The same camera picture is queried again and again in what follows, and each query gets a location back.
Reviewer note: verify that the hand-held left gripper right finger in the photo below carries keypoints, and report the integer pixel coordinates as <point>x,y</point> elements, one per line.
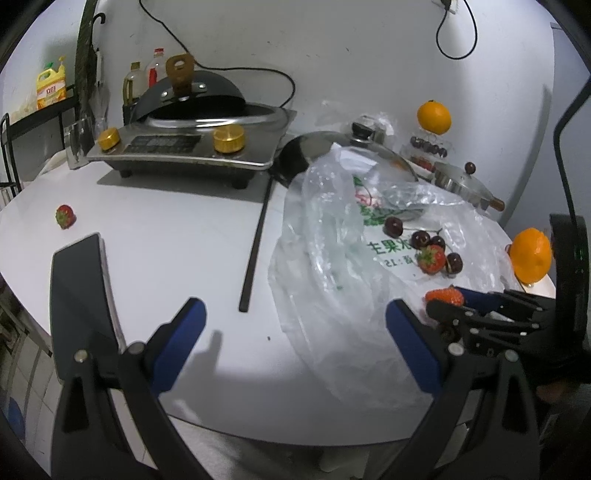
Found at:
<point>411,341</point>

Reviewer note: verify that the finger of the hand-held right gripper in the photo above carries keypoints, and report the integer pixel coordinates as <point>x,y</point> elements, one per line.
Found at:
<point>485,301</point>
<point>461,318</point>

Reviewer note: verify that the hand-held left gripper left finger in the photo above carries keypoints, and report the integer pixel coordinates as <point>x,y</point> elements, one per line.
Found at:
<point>180,341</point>

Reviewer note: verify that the red strawberry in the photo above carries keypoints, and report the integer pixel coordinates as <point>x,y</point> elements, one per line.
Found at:
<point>64,216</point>
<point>445,295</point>
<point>431,259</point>

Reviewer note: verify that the dark red cherry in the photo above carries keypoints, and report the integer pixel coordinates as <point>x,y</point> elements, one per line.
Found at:
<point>437,243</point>
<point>454,263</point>
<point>393,226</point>
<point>420,239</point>

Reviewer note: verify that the clear printed plastic bag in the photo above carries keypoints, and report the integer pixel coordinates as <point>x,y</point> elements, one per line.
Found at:
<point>332,277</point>

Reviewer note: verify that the orange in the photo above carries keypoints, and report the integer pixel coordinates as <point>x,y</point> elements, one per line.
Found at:
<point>434,117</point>
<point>531,256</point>

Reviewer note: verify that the black smartphone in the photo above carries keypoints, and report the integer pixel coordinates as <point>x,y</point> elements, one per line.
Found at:
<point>78,286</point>

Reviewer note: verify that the black flat strip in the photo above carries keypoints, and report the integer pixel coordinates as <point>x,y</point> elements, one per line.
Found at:
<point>254,249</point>

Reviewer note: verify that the small steel pot with lid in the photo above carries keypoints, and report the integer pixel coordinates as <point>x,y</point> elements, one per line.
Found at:
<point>461,182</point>

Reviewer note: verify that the pile of small strawberries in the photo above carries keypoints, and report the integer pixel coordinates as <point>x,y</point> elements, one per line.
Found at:
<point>422,161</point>

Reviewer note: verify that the row of dark cherries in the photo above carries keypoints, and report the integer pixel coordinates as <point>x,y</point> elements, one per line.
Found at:
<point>429,145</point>

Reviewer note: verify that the glass pan lid black knob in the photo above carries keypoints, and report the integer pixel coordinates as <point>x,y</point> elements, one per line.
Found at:
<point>369,154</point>

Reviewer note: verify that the silver cooker with gold knobs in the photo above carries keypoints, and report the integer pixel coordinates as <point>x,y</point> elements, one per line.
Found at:
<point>184,147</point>

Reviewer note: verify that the crumpled clear plastic wrap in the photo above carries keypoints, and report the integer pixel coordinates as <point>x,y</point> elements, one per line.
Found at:
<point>381,122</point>

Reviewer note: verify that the clear acrylic holder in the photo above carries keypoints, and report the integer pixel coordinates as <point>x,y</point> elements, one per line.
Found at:
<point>76,143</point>

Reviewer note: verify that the black metal rack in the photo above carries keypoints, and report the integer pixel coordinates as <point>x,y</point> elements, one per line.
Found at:
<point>32,124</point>

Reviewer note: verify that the yellow detergent bottle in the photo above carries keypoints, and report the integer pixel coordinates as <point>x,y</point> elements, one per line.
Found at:
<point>51,85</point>

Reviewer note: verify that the white wall socket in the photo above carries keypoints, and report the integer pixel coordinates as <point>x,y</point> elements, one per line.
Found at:
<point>450,3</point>

